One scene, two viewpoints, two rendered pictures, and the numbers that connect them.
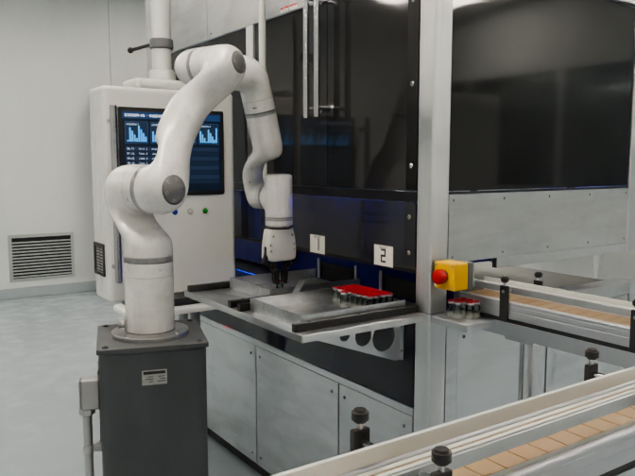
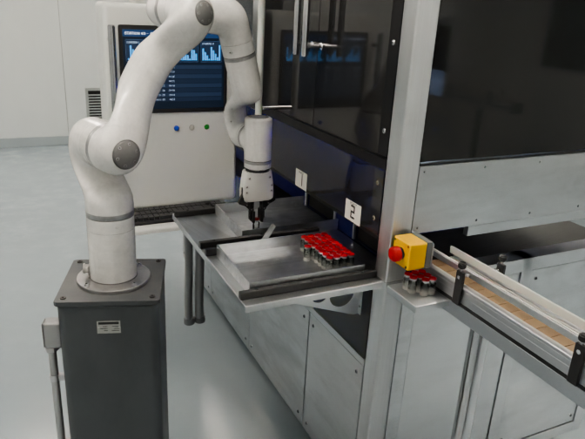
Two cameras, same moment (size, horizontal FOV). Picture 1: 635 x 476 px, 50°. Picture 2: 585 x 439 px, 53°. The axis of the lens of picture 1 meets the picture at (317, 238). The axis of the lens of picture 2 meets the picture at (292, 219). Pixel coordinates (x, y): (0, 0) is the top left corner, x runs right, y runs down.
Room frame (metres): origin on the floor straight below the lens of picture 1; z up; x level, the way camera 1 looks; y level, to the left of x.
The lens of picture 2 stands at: (0.32, -0.24, 1.58)
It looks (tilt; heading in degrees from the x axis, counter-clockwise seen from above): 20 degrees down; 8
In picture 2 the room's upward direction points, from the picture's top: 3 degrees clockwise
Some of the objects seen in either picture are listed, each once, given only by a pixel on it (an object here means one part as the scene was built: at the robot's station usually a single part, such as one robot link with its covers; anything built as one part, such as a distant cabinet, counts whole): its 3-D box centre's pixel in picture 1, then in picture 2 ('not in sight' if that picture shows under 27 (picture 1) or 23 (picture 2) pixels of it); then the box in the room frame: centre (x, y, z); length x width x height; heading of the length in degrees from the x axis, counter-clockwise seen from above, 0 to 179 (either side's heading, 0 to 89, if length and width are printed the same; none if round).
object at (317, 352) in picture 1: (245, 302); (245, 211); (2.65, 0.29, 0.73); 1.98 x 0.01 x 0.25; 34
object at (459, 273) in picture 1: (453, 275); (411, 251); (1.75, -0.36, 0.99); 0.08 x 0.07 x 0.07; 124
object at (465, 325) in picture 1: (467, 320); (421, 294); (1.76, -0.40, 0.87); 0.14 x 0.13 x 0.02; 124
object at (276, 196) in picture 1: (277, 195); (257, 137); (2.05, 0.12, 1.19); 0.09 x 0.08 x 0.13; 52
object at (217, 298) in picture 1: (305, 302); (276, 245); (1.99, 0.04, 0.87); 0.70 x 0.48 x 0.02; 34
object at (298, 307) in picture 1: (327, 305); (288, 260); (1.82, -0.03, 0.90); 0.34 x 0.26 x 0.04; 124
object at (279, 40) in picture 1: (288, 100); (286, 25); (2.39, 0.10, 1.50); 0.47 x 0.01 x 0.59; 34
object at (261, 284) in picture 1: (294, 282); (275, 216); (2.17, 0.07, 0.90); 0.34 x 0.26 x 0.04; 124
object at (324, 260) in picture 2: (352, 298); (316, 253); (1.87, -0.10, 0.90); 0.18 x 0.02 x 0.05; 34
